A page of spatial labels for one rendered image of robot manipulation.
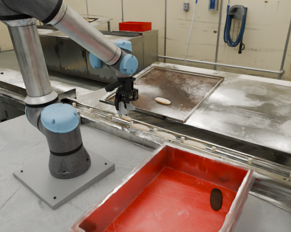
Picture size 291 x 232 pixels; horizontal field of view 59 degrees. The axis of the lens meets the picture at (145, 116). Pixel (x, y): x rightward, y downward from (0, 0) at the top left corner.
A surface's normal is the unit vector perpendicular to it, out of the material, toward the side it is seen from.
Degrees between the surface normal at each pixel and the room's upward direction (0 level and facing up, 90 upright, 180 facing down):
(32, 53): 91
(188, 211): 0
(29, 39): 91
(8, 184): 0
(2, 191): 0
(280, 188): 90
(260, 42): 90
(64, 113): 8
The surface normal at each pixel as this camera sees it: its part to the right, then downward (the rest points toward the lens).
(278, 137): -0.11, -0.84
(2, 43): 0.81, 0.24
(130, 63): 0.66, 0.32
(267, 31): -0.58, 0.35
